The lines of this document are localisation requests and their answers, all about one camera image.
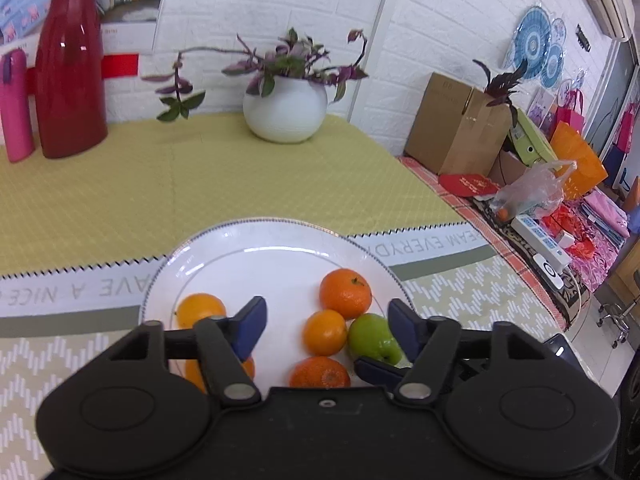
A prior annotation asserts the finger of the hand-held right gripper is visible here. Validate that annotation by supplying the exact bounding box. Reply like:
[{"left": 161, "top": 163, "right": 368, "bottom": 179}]
[{"left": 354, "top": 356, "right": 410, "bottom": 386}]

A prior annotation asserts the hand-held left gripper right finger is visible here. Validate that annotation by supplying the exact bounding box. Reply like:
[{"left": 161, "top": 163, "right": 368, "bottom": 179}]
[{"left": 388, "top": 297, "right": 557, "bottom": 406}]

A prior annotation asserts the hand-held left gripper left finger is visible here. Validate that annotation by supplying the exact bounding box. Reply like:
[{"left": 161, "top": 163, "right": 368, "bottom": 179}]
[{"left": 107, "top": 296, "right": 269, "bottom": 409}]

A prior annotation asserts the green apple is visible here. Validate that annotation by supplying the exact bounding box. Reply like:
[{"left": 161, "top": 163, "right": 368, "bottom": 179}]
[{"left": 347, "top": 313, "right": 404, "bottom": 366}]

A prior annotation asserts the small orange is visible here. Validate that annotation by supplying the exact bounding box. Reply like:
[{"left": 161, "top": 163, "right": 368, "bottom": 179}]
[
  {"left": 175, "top": 292, "right": 229, "bottom": 331},
  {"left": 302, "top": 309, "right": 349, "bottom": 358}
]

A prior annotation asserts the tangerine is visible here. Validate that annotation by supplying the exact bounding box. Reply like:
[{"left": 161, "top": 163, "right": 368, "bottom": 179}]
[
  {"left": 319, "top": 268, "right": 374, "bottom": 321},
  {"left": 289, "top": 356, "right": 352, "bottom": 390}
]

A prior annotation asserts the white plate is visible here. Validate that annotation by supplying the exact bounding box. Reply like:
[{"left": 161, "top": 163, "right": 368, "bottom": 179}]
[{"left": 139, "top": 217, "right": 415, "bottom": 392}]

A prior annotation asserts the large round orange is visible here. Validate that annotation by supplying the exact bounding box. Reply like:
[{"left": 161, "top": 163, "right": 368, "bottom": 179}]
[{"left": 184, "top": 355, "right": 256, "bottom": 394}]

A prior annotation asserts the chevron patterned cloth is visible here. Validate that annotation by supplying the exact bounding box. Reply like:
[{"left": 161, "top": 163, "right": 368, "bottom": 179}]
[{"left": 0, "top": 230, "right": 567, "bottom": 461}]

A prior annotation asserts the plaid cloth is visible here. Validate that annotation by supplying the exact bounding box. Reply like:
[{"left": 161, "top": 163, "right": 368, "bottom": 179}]
[{"left": 397, "top": 155, "right": 572, "bottom": 322}]

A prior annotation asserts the dark patterned cloth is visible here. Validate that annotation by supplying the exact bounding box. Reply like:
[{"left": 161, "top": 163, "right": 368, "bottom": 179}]
[{"left": 470, "top": 195, "right": 592, "bottom": 327}]

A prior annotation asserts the red envelope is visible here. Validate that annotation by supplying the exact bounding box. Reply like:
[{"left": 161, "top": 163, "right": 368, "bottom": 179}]
[{"left": 438, "top": 173, "right": 501, "bottom": 199}]

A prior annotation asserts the small white device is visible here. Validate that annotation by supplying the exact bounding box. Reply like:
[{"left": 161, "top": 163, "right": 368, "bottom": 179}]
[{"left": 532, "top": 255, "right": 567, "bottom": 292}]

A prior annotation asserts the olive tablecloth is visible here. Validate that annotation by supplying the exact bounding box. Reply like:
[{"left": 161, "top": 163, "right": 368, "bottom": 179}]
[{"left": 0, "top": 112, "right": 467, "bottom": 282}]

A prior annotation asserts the white power strip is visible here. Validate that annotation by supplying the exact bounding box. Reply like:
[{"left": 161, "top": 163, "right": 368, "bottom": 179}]
[{"left": 510, "top": 214, "right": 572, "bottom": 269}]

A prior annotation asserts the clear plastic bag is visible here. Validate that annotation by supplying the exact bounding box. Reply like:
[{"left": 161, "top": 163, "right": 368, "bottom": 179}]
[{"left": 487, "top": 160, "right": 579, "bottom": 222}]

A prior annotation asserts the cardboard box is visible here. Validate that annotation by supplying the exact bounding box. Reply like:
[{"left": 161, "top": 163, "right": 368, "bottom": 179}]
[{"left": 404, "top": 72, "right": 514, "bottom": 176}]

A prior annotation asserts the trailing plant in white pot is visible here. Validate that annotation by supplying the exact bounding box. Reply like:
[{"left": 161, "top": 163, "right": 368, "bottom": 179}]
[{"left": 142, "top": 28, "right": 371, "bottom": 145}]

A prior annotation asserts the office chair base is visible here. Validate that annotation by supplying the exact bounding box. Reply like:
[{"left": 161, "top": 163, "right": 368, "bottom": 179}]
[{"left": 597, "top": 270, "right": 640, "bottom": 349}]

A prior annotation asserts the pile of pink cloths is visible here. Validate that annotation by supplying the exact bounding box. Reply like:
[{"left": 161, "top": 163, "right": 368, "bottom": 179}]
[{"left": 545, "top": 190, "right": 632, "bottom": 292}]

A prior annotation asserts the green file binder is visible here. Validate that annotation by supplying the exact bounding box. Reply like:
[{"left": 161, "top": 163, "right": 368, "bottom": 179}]
[{"left": 510, "top": 107, "right": 559, "bottom": 164}]

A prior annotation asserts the orange paper bag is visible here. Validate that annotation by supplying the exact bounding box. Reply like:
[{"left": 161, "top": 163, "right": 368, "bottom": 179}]
[{"left": 547, "top": 121, "right": 609, "bottom": 201}]

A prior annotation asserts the dark purple plant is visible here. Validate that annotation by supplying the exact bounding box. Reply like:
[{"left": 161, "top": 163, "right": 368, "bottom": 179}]
[{"left": 472, "top": 57, "right": 529, "bottom": 132}]

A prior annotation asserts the pink gift bag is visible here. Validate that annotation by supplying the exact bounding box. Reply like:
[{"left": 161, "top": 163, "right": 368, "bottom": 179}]
[{"left": 555, "top": 87, "right": 587, "bottom": 132}]

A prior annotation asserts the small blue round decoration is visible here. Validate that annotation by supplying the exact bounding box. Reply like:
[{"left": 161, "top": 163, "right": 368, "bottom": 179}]
[{"left": 540, "top": 42, "right": 566, "bottom": 94}]

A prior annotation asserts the red thermos jug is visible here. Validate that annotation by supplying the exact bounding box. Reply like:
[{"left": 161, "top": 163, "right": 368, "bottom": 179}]
[{"left": 35, "top": 0, "right": 109, "bottom": 160}]

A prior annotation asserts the large blue round decoration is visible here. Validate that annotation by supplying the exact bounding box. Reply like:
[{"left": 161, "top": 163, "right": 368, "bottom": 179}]
[{"left": 505, "top": 5, "right": 553, "bottom": 68}]

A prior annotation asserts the pink bottle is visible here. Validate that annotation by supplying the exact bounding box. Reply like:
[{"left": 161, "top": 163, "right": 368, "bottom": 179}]
[{"left": 0, "top": 49, "right": 36, "bottom": 164}]

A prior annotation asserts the red wall sticker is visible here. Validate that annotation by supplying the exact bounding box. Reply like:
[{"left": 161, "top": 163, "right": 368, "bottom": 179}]
[{"left": 25, "top": 53, "right": 140, "bottom": 97}]

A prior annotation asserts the white wall pipe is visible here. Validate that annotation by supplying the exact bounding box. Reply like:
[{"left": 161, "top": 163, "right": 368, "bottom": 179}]
[{"left": 347, "top": 0, "right": 417, "bottom": 127}]

